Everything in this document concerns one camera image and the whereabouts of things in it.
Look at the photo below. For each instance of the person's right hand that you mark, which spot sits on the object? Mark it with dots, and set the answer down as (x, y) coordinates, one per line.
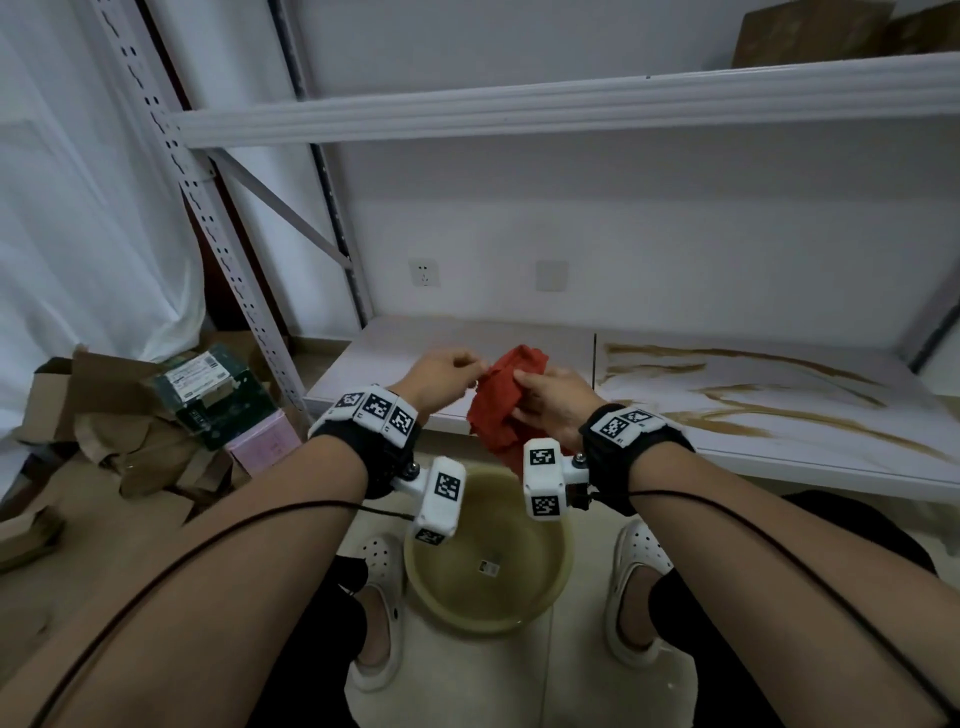
(562, 401)

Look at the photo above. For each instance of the person's left hand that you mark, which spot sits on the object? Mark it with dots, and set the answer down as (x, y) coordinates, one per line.
(435, 379)

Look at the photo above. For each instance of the red cleaning cloth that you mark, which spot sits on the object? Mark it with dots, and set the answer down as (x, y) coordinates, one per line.
(495, 412)

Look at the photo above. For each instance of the pink box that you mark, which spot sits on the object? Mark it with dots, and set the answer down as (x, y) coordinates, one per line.
(262, 446)

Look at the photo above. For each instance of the dark green labelled box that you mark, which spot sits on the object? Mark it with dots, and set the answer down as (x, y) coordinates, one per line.
(217, 405)

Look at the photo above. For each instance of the white metal shelf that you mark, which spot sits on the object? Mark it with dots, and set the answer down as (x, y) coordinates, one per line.
(525, 109)

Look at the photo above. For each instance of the person's left forearm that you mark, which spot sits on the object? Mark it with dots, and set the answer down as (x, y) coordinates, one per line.
(210, 585)

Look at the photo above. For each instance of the person's right forearm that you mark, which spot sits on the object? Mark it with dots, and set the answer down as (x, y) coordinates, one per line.
(787, 585)

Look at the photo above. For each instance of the black right wristband with markers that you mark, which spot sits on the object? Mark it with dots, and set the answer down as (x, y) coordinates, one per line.
(630, 450)

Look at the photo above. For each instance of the black wristband with markers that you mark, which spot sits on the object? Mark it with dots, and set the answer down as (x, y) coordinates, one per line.
(367, 435)
(630, 450)

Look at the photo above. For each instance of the black left wristband with markers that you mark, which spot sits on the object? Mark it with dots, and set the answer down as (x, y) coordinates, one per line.
(367, 435)

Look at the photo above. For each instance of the white clog shoe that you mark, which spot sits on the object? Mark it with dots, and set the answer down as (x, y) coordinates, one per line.
(386, 570)
(637, 547)

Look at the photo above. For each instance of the yellow plastic basin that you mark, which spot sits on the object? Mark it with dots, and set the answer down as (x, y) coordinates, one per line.
(487, 592)

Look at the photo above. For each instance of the white curtain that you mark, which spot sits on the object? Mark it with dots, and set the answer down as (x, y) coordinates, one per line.
(82, 225)

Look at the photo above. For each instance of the brown cardboard box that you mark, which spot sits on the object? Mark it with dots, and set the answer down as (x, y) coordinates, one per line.
(926, 26)
(810, 34)

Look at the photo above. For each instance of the white wall socket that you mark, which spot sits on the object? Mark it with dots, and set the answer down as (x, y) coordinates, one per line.
(424, 272)

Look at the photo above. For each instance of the blank white wall plate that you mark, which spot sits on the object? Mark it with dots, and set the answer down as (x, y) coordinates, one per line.
(552, 275)

